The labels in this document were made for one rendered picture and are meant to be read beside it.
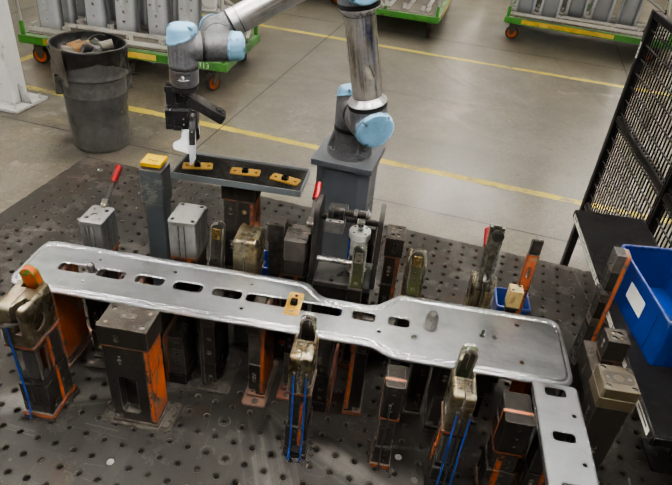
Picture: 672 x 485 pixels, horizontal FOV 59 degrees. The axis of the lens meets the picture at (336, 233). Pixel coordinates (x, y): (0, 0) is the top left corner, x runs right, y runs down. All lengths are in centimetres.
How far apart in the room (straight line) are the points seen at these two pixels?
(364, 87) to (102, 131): 289
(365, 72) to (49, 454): 126
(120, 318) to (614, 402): 110
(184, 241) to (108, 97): 274
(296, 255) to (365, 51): 58
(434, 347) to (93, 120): 332
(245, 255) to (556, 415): 84
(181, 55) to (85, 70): 262
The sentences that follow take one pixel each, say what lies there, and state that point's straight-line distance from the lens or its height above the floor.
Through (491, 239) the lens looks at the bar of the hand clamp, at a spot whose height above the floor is 118.
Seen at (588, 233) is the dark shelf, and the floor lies 103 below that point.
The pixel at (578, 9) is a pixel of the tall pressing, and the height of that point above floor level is 39.
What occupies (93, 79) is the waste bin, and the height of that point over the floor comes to 55.
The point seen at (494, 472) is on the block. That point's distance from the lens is 152.
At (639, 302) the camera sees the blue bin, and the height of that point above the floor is 111.
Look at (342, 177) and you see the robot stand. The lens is 196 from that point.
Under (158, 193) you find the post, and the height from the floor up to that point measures 107.
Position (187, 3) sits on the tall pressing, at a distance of 575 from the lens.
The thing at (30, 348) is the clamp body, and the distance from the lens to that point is 156.
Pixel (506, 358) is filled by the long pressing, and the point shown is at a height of 100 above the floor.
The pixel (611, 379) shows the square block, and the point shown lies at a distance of 145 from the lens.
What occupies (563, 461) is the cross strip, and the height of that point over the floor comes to 100.
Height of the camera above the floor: 199
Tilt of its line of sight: 34 degrees down
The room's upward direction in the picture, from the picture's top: 6 degrees clockwise
